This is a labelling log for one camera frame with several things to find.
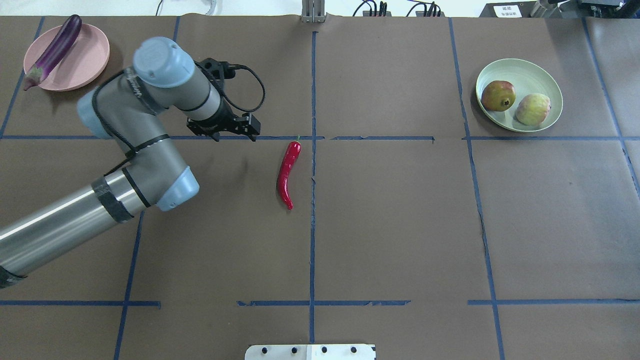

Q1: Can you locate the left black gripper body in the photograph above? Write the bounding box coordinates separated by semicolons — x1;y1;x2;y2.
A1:
187;97;236;134

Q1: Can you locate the red chili pepper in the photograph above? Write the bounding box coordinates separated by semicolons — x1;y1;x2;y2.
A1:
276;136;302;211

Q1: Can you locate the purple eggplant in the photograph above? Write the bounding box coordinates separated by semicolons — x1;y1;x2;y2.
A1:
23;14;83;91

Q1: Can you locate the red pomegranate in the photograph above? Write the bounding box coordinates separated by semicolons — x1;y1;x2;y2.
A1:
480;80;516;112

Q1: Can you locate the green peach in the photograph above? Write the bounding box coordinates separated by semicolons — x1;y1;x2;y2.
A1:
515;93;551;126

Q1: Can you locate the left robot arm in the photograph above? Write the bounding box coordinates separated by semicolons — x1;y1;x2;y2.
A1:
1;36;261;289

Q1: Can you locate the pink plate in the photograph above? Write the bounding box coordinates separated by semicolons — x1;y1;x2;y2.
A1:
39;23;110;92

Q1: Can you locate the green plate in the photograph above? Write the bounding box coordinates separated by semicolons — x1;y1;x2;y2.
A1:
474;58;564;133

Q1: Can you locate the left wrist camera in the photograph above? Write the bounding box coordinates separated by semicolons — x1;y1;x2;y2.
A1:
195;57;236;84

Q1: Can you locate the aluminium frame post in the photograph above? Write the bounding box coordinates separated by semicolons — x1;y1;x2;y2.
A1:
301;0;327;24

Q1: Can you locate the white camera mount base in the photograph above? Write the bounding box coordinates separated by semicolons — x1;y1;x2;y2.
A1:
244;343;377;360

